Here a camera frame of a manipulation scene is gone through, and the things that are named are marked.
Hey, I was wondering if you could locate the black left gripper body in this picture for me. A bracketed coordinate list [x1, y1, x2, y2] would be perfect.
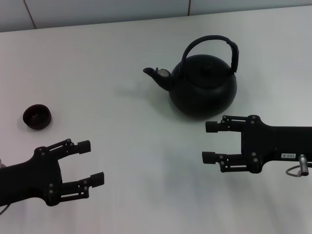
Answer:
[0, 147, 63, 207]

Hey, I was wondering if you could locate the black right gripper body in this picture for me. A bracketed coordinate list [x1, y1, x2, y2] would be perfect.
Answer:
[241, 115, 312, 174]

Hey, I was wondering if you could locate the black round teapot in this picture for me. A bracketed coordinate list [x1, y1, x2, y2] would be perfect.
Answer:
[143, 35, 241, 120]

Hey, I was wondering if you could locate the dark brown teacup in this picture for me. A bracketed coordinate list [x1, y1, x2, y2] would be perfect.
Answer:
[22, 104, 52, 131]

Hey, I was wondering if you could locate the right gripper cable with plug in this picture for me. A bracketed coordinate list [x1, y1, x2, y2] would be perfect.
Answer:
[285, 154, 312, 176]

